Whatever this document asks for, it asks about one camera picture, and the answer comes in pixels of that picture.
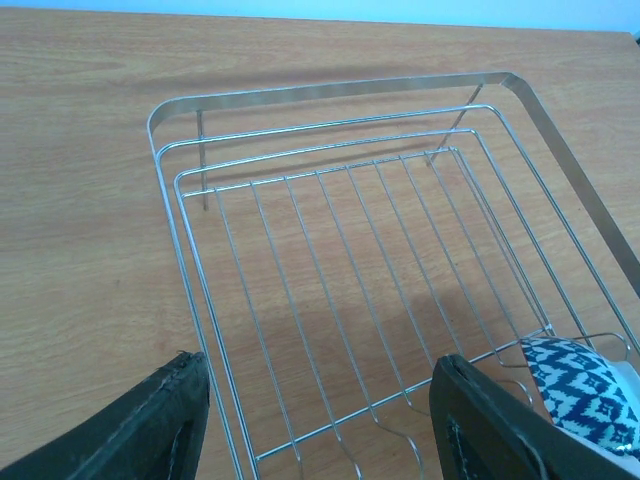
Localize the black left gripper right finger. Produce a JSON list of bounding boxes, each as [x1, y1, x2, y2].
[[429, 354, 635, 479]]

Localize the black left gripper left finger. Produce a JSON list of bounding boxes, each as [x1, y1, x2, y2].
[[1, 352, 210, 479]]

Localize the blue patterned bowl red inside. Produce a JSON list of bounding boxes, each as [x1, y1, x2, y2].
[[521, 336, 639, 459]]

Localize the chrome wire dish rack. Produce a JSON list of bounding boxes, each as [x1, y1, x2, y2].
[[147, 71, 639, 479]]

